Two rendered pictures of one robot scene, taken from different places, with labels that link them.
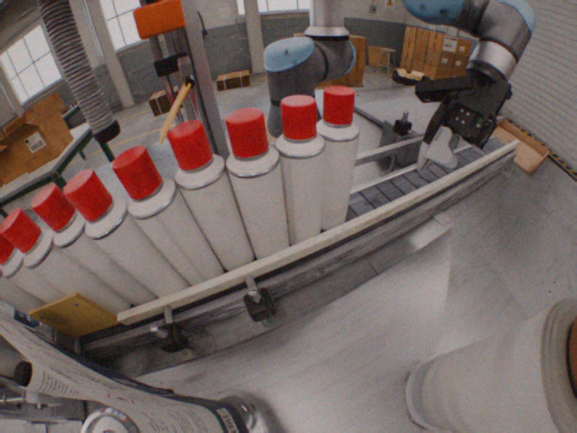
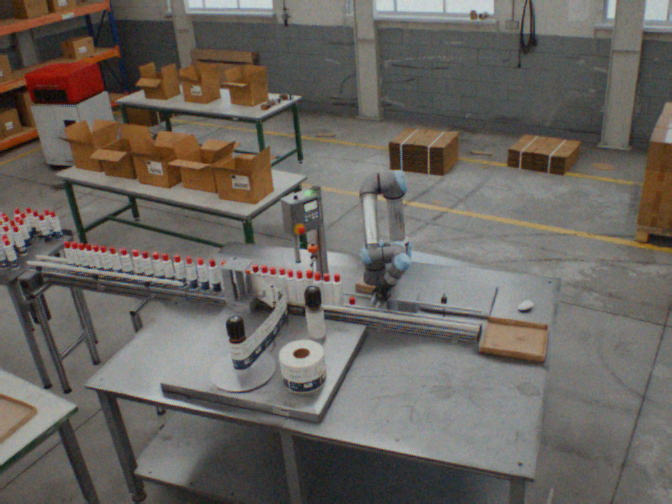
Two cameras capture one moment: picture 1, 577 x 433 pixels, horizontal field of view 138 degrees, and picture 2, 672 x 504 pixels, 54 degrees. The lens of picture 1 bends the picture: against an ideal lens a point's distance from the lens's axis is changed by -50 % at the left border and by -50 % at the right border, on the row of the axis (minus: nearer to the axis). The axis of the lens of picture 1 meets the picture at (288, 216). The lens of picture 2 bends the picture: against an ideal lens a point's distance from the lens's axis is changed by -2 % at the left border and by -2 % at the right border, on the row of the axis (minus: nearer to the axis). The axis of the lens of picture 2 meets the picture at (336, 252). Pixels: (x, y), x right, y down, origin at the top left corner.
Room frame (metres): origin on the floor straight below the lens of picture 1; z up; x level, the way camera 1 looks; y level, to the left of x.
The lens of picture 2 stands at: (-1.95, -2.08, 2.85)
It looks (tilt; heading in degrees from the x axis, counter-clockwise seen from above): 29 degrees down; 43
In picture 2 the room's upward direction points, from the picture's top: 5 degrees counter-clockwise
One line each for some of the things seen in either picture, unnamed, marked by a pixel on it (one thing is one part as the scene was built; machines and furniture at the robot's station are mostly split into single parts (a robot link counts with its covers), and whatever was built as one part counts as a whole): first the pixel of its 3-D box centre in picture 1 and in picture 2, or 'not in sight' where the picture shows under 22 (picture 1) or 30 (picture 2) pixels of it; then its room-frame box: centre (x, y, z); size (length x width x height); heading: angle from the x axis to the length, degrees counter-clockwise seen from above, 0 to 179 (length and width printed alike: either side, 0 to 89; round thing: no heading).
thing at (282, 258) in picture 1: (432, 187); (373, 313); (0.26, -0.27, 0.91); 1.07 x 0.01 x 0.02; 110
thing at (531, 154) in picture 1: (514, 143); (514, 338); (0.54, -0.92, 0.85); 0.30 x 0.26 x 0.04; 110
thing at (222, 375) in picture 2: not in sight; (243, 370); (-0.43, -0.03, 0.89); 0.31 x 0.31 x 0.01
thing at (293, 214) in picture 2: not in sight; (301, 213); (0.23, 0.15, 1.38); 0.17 x 0.10 x 0.19; 165
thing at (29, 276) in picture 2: not in sight; (33, 299); (-0.60, 1.80, 0.71); 0.15 x 0.12 x 0.34; 20
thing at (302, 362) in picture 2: not in sight; (303, 366); (-0.31, -0.30, 0.95); 0.20 x 0.20 x 0.14
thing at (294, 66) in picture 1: (292, 66); (375, 253); (0.57, -0.04, 1.04); 0.13 x 0.12 x 0.14; 128
